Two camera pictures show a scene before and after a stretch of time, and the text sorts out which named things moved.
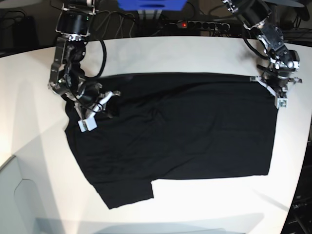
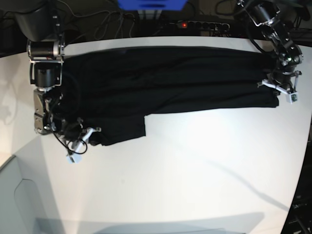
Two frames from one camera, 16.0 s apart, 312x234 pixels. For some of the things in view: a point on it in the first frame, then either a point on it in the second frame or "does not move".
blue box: [152, 5] does not move
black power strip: [204, 25] does not move
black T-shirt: [174, 126] → [112, 89]
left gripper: [90, 101] → [74, 136]
